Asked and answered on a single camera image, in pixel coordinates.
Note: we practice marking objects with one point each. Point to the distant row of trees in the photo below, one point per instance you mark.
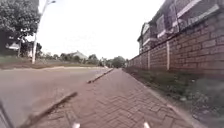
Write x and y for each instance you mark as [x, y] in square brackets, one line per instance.
[116, 61]

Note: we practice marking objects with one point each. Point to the grass verge beside wall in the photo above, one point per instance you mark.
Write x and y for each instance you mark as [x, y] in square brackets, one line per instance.
[180, 86]

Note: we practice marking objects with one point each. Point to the grey asphalt road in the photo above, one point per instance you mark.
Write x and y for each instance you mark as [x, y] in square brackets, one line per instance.
[33, 86]

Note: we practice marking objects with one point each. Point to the brick boundary wall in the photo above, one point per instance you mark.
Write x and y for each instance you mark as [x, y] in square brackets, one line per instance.
[193, 50]

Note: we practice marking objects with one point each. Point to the distant house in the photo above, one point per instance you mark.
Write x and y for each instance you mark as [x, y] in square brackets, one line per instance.
[78, 55]

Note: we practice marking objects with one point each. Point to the grey kerb stones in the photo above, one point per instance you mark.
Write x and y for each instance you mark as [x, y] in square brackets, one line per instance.
[55, 107]

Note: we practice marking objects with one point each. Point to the large dark tree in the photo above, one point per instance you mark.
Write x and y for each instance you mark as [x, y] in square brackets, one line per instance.
[16, 20]

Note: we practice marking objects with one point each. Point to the grass verge beyond road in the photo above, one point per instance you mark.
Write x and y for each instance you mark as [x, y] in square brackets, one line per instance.
[20, 62]

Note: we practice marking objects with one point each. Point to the robot's own part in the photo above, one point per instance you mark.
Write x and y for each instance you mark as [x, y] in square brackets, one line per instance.
[146, 125]
[76, 125]

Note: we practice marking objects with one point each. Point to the red brick path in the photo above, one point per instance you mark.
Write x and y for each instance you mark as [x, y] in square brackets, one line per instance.
[120, 100]

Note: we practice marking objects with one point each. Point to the pale path edge kerb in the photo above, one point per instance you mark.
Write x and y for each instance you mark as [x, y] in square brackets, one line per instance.
[176, 112]

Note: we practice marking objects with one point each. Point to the brick building with pale bands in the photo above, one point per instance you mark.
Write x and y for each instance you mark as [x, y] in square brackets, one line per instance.
[166, 20]

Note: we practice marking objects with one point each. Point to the pale street light pole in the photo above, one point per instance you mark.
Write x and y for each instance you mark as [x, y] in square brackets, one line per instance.
[35, 45]

